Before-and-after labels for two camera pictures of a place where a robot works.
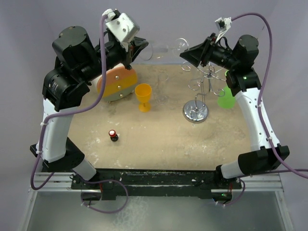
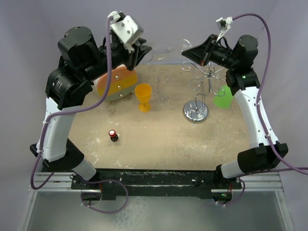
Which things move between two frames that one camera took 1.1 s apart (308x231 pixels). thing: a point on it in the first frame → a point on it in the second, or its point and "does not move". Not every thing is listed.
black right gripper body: [217, 54] does not move
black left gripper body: [121, 53] does not move
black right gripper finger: [204, 45] does not move
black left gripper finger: [135, 52] → [141, 57]
